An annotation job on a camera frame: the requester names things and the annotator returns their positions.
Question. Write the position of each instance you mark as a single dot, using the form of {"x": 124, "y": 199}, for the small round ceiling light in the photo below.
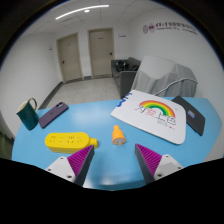
{"x": 87, "y": 11}

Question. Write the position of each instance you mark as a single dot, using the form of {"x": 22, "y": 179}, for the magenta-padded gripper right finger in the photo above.
{"x": 166, "y": 165}

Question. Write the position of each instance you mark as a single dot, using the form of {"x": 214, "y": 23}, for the purple smartphone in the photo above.
{"x": 53, "y": 115}

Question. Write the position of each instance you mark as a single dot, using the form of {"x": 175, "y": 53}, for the grey sofa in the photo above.
{"x": 125, "y": 81}

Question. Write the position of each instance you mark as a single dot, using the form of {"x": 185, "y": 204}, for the long ceiling light strip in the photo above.
{"x": 81, "y": 10}

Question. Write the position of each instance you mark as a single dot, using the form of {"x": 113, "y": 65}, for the yellow power strip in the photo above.
{"x": 66, "y": 142}

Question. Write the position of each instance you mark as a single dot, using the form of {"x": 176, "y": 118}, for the grey cloth-covered equipment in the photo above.
{"x": 163, "y": 75}

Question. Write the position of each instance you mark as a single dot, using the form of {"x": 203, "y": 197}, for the beige door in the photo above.
{"x": 101, "y": 53}
{"x": 70, "y": 58}

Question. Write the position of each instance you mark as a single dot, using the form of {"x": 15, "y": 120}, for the black bag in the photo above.
{"x": 125, "y": 66}

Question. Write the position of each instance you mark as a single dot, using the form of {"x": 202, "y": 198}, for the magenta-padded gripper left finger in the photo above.
{"x": 63, "y": 166}

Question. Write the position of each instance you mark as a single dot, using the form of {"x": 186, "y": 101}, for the white rainbow-print mouse pad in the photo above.
{"x": 150, "y": 123}

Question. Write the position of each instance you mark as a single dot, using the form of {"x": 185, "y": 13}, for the dark green mug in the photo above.
{"x": 28, "y": 116}

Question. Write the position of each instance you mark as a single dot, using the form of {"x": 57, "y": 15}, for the wall sign lettering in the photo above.
{"x": 170, "y": 27}

